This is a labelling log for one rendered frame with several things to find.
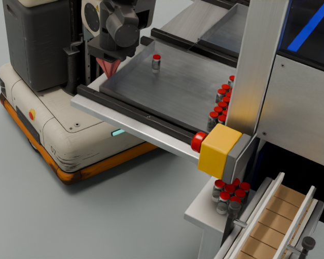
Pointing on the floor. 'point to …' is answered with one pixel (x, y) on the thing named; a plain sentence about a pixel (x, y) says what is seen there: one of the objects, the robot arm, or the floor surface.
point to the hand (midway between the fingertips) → (110, 76)
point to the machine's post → (251, 84)
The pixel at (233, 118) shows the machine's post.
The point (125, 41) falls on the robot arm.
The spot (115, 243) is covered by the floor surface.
